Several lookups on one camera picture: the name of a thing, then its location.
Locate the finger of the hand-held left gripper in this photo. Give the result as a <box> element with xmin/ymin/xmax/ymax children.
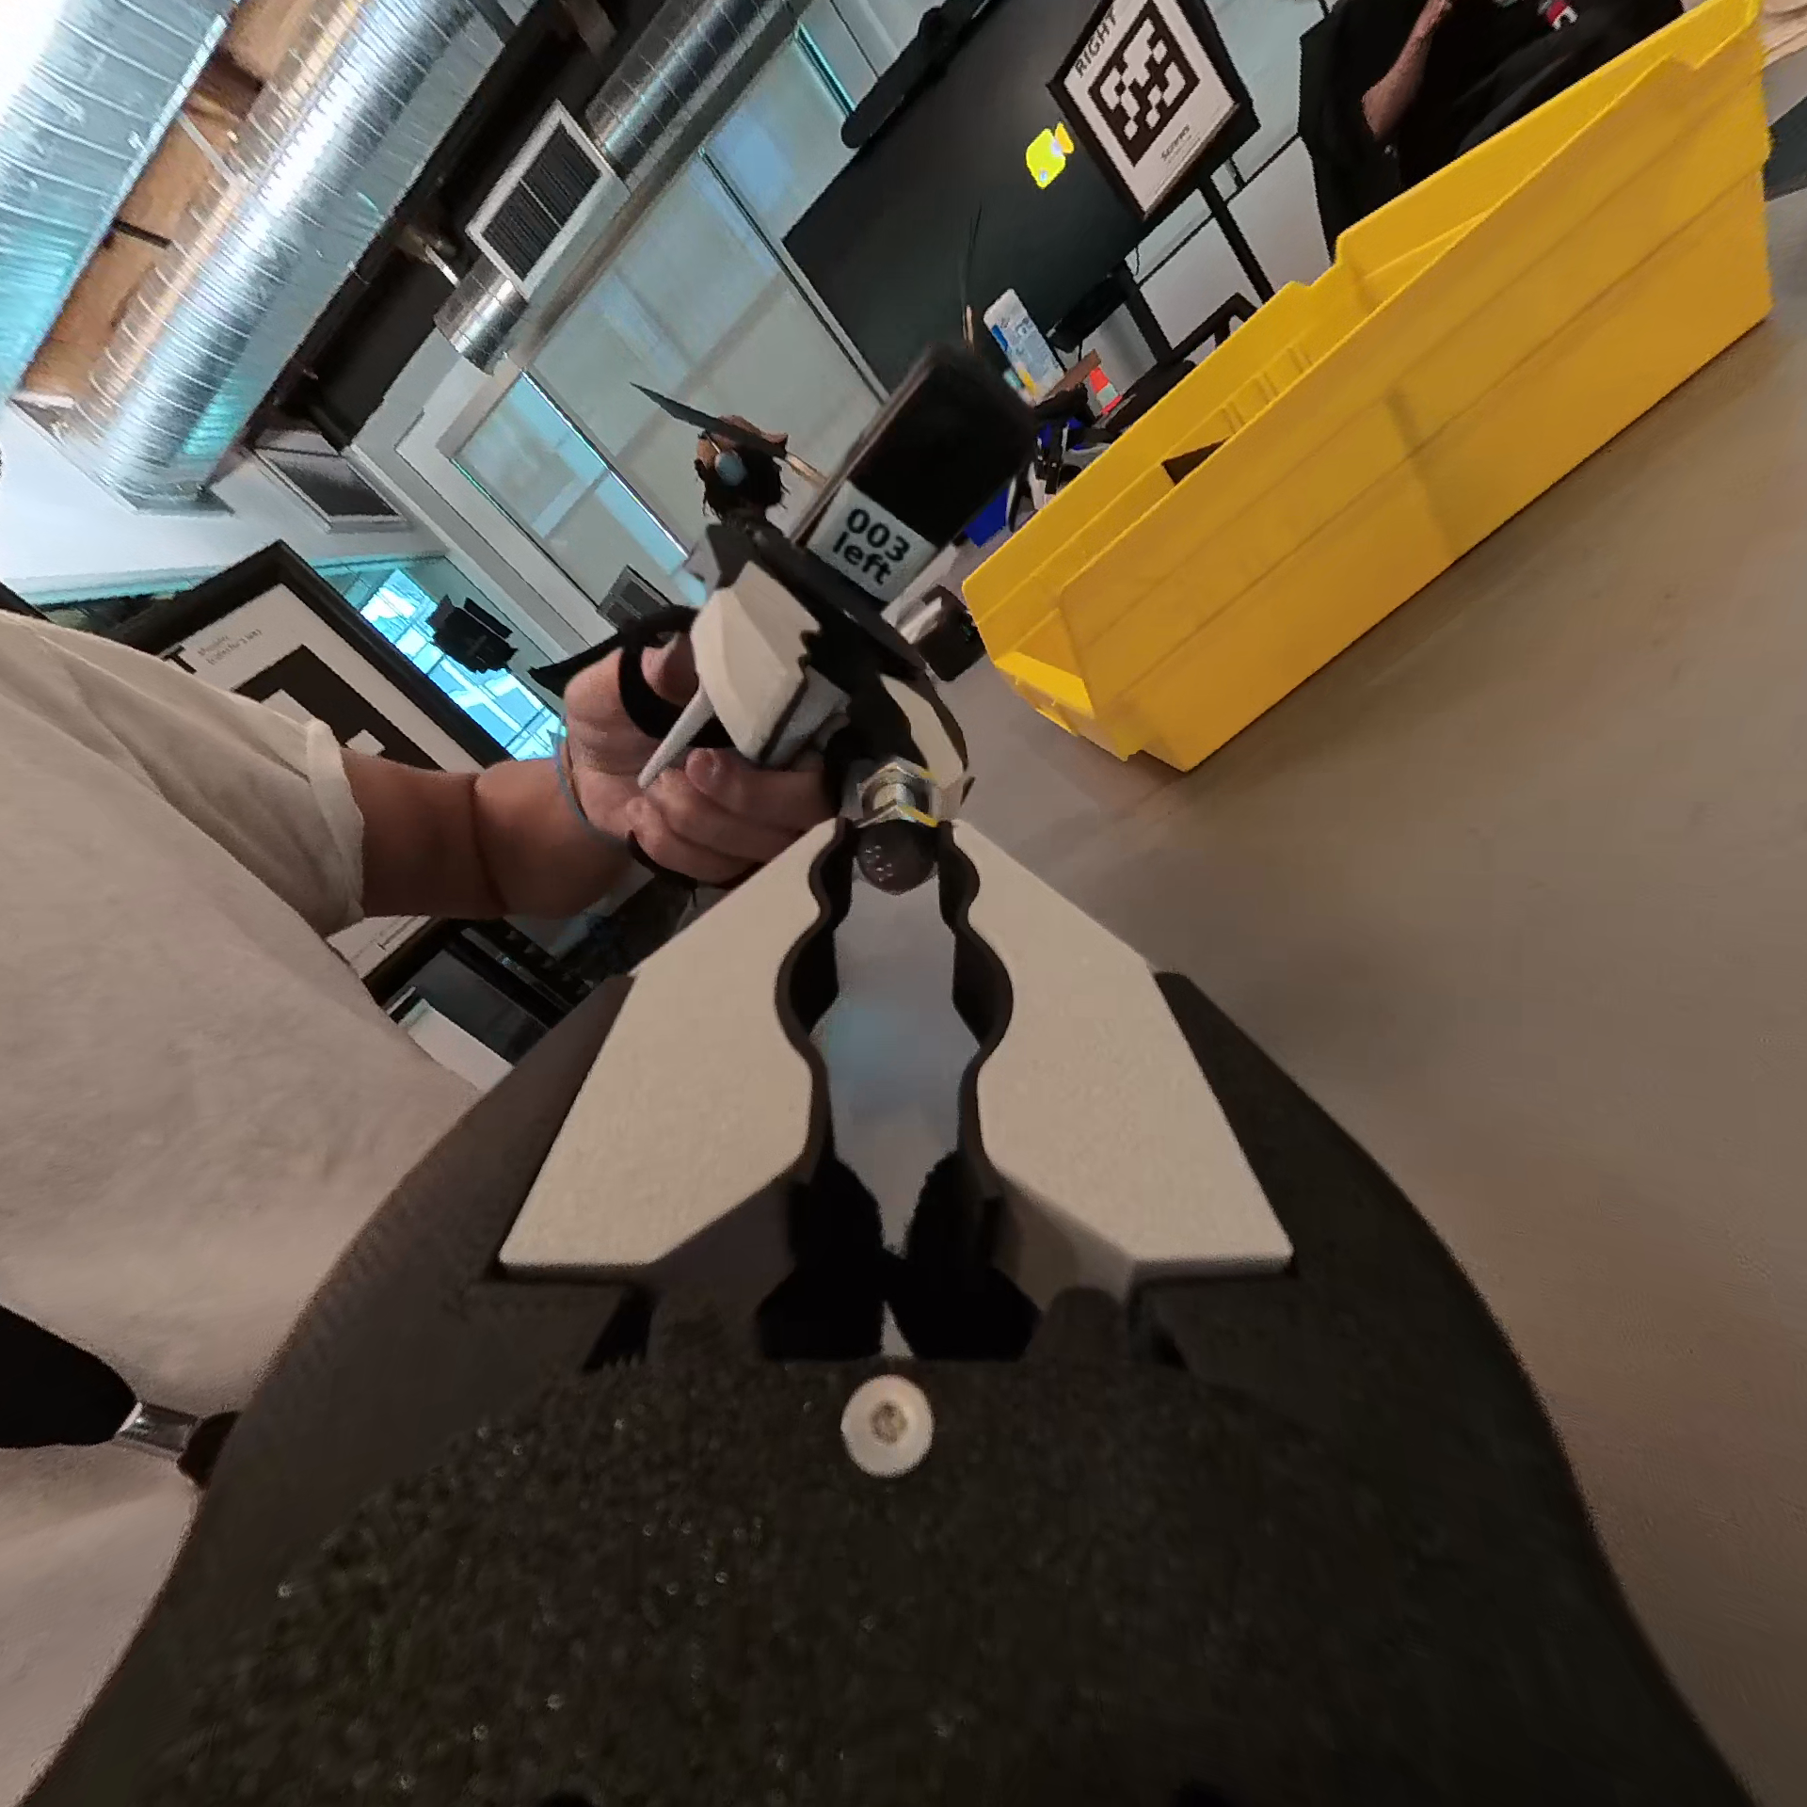
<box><xmin>684</xmin><ymin>581</ymin><xmax>853</xmax><ymax>773</ymax></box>
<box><xmin>881</xmin><ymin>677</ymin><xmax>979</xmax><ymax>824</ymax></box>

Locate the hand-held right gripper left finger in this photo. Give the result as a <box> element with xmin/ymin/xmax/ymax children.
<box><xmin>501</xmin><ymin>818</ymin><xmax>857</xmax><ymax>1272</ymax></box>

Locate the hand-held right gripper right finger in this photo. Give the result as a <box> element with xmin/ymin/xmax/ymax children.
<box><xmin>943</xmin><ymin>818</ymin><xmax>1294</xmax><ymax>1264</ymax></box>

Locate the steel hex nut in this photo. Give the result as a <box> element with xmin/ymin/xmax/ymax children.
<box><xmin>840</xmin><ymin>762</ymin><xmax>945</xmax><ymax>828</ymax></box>

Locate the yellow plastic bin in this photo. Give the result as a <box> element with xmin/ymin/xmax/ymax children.
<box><xmin>962</xmin><ymin>0</ymin><xmax>1774</xmax><ymax>773</ymax></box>

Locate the person's left forearm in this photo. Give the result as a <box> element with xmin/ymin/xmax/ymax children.
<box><xmin>339</xmin><ymin>747</ymin><xmax>639</xmax><ymax>922</ymax></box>

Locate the person's left hand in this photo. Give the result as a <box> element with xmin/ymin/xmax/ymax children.
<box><xmin>561</xmin><ymin>662</ymin><xmax>836</xmax><ymax>888</ymax></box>

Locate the white blue packet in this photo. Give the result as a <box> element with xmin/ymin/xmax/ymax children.
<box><xmin>983</xmin><ymin>288</ymin><xmax>1062</xmax><ymax>384</ymax></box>

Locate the black monitor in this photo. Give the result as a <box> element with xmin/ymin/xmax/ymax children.
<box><xmin>783</xmin><ymin>0</ymin><xmax>1260</xmax><ymax>412</ymax></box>

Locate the black video bar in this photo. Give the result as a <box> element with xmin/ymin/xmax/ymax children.
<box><xmin>840</xmin><ymin>0</ymin><xmax>991</xmax><ymax>146</ymax></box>

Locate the white vent grille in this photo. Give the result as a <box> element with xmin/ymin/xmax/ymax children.
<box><xmin>465</xmin><ymin>101</ymin><xmax>631</xmax><ymax>299</ymax></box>

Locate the spiral metal air duct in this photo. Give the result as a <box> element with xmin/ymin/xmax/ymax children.
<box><xmin>437</xmin><ymin>0</ymin><xmax>808</xmax><ymax>372</ymax></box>
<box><xmin>106</xmin><ymin>0</ymin><xmax>511</xmax><ymax>502</ymax></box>
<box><xmin>0</xmin><ymin>0</ymin><xmax>243</xmax><ymax>384</ymax></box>

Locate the black strap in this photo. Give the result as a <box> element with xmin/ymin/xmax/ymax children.
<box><xmin>0</xmin><ymin>1304</ymin><xmax>236</xmax><ymax>1485</ymax></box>

